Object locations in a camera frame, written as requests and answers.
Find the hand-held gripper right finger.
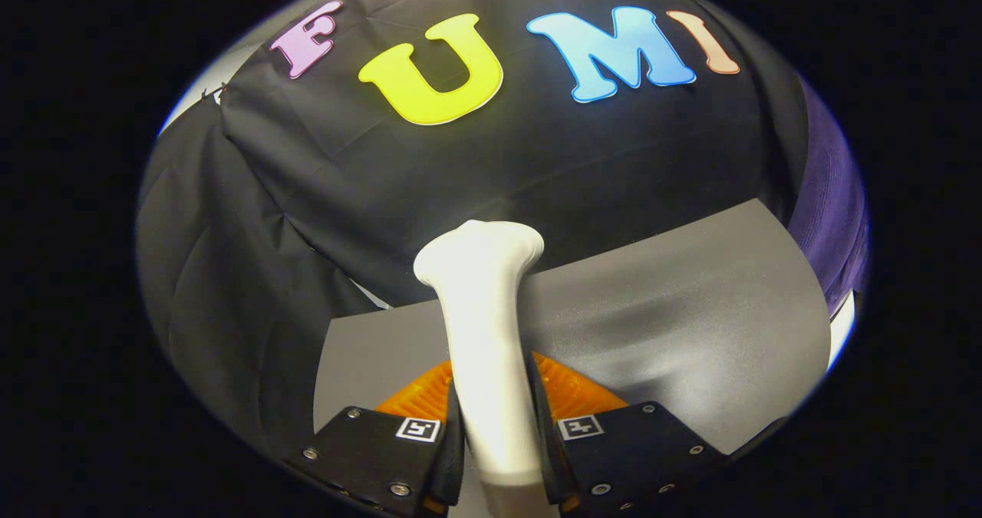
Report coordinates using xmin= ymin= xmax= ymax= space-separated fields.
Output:
xmin=526 ymin=351 xmax=730 ymax=515

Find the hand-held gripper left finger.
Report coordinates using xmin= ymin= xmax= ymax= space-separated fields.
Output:
xmin=284 ymin=361 xmax=467 ymax=518

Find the white garment steamer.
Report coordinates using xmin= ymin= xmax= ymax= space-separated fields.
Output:
xmin=413 ymin=220 xmax=561 ymax=518

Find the white shirt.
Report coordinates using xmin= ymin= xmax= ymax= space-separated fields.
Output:
xmin=827 ymin=292 xmax=858 ymax=373

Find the purple corduroy jacket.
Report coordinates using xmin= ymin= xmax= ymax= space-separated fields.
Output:
xmin=786 ymin=77 xmax=872 ymax=319

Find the grey cabinet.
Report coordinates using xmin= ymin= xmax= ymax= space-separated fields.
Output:
xmin=313 ymin=198 xmax=833 ymax=457

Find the black backdrop cloth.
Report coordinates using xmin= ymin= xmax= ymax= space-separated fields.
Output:
xmin=137 ymin=0 xmax=814 ymax=457

